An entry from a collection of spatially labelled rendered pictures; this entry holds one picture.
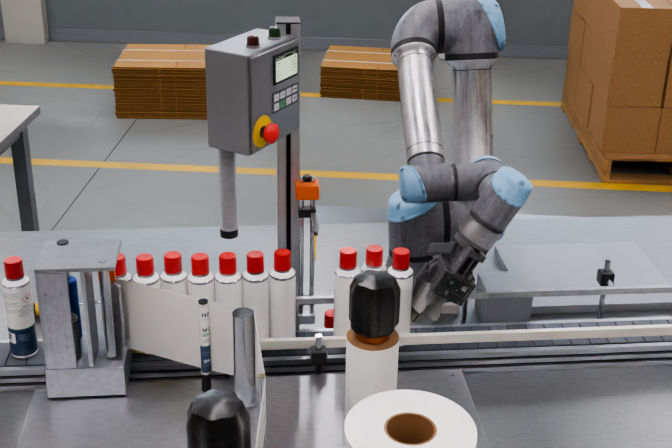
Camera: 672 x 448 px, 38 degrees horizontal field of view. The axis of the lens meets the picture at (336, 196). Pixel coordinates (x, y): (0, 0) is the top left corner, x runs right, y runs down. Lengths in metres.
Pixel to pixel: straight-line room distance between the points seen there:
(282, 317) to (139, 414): 0.33
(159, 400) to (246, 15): 5.62
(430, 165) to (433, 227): 0.26
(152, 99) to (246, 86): 4.12
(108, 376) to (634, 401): 0.99
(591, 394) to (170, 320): 0.82
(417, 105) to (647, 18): 3.10
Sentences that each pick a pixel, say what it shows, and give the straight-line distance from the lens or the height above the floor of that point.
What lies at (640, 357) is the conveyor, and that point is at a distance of 2.09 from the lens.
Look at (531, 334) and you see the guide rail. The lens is 1.99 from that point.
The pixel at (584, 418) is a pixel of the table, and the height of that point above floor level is 0.83.
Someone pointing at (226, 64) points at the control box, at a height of 1.45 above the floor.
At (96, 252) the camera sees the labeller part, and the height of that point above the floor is 1.14.
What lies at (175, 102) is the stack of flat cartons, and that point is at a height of 0.10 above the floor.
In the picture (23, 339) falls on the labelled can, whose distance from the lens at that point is 1.97.
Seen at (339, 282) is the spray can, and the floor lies 1.02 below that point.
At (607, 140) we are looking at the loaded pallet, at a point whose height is 0.21.
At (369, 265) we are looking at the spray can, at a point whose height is 1.05.
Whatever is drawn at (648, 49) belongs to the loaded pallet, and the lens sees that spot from 5.04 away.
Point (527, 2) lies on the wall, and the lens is 7.20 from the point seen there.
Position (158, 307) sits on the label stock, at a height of 1.02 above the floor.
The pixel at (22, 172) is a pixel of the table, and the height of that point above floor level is 0.55.
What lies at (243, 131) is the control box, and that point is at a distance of 1.76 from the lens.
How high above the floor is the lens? 1.94
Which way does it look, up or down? 24 degrees down
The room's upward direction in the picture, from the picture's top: 1 degrees clockwise
